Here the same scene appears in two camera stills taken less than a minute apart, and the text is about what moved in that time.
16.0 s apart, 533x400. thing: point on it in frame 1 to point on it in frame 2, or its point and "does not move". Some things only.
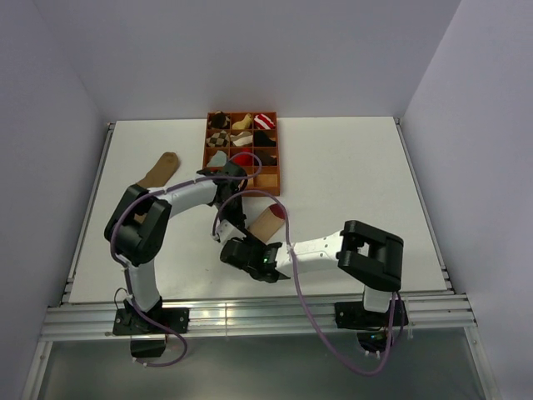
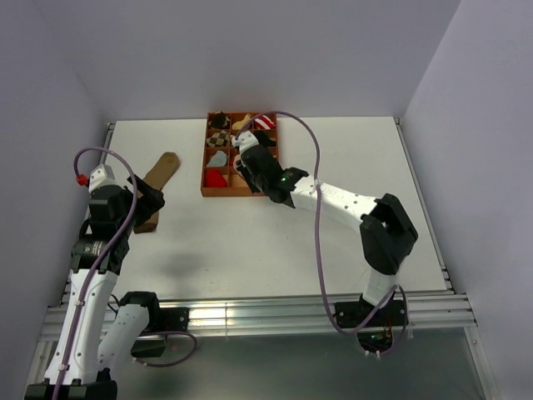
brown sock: x=164 y=169 does not move
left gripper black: x=238 y=217 to x=147 y=204
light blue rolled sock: x=219 y=159 does not move
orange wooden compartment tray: x=247 y=139 does not move
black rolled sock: x=261 y=139 does not move
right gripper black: x=250 y=240 to x=244 y=172
